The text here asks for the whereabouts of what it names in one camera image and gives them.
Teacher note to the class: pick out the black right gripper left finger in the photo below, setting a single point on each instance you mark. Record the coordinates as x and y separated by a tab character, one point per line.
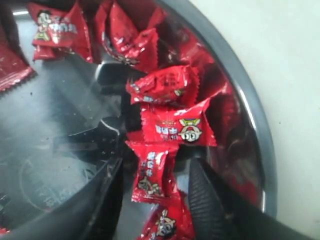
91	214

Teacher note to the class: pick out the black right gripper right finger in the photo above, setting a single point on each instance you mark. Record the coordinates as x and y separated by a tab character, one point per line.
218	212

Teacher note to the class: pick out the red candy bottom centre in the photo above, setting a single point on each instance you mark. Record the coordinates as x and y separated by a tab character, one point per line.
173	222

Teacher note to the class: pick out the red candy between fingers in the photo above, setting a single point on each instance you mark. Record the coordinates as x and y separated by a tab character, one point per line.
154	181

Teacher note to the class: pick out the red candy with cartoon face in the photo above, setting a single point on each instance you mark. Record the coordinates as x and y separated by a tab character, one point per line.
180	126

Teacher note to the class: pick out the red candy upper middle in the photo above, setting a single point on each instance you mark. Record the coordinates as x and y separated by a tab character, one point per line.
176	85

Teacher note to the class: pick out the red candy left edge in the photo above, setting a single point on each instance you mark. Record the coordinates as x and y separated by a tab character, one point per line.
14	68

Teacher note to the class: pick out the red candy top centre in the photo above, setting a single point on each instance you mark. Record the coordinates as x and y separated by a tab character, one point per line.
117	33

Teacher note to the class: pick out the red candy top left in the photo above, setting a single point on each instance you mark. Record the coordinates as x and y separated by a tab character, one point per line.
60	32

